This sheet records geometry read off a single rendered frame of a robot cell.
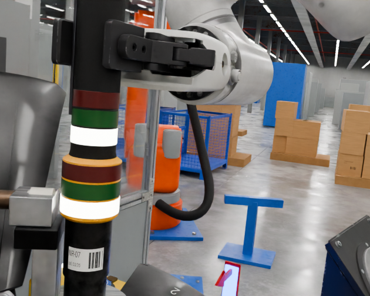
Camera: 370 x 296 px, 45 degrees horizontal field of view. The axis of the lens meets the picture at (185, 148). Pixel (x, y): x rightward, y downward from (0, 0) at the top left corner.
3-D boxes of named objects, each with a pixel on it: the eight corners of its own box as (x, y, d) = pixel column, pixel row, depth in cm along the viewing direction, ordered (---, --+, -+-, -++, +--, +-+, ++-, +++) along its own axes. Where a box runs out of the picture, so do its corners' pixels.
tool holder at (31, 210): (-4, 342, 30) (0, 204, 29) (20, 293, 37) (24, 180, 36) (128, 343, 32) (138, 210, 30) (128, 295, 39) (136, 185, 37)
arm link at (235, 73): (240, 109, 47) (229, 109, 44) (167, 100, 51) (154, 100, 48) (249, 27, 46) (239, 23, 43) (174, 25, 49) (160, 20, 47)
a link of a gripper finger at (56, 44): (114, 70, 37) (58, 64, 31) (84, 68, 38) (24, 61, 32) (117, 32, 37) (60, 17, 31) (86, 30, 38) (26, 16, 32)
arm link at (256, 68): (217, 4, 47) (254, 81, 46) (255, 24, 59) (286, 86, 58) (156, 45, 51) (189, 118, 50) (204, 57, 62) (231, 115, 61)
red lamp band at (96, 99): (69, 107, 30) (70, 88, 30) (74, 104, 34) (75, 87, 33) (118, 110, 31) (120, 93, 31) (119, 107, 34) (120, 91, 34)
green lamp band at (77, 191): (56, 199, 31) (57, 182, 31) (64, 184, 35) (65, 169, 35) (120, 202, 31) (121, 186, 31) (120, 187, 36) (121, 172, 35)
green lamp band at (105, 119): (68, 125, 31) (69, 108, 30) (73, 121, 34) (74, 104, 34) (117, 129, 31) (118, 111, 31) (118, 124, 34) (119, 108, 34)
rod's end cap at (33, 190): (25, 191, 31) (54, 192, 32) (31, 184, 33) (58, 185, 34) (24, 218, 32) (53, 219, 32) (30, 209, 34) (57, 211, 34)
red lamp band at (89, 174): (57, 181, 31) (57, 164, 30) (65, 168, 35) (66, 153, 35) (121, 185, 31) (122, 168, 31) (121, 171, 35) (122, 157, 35)
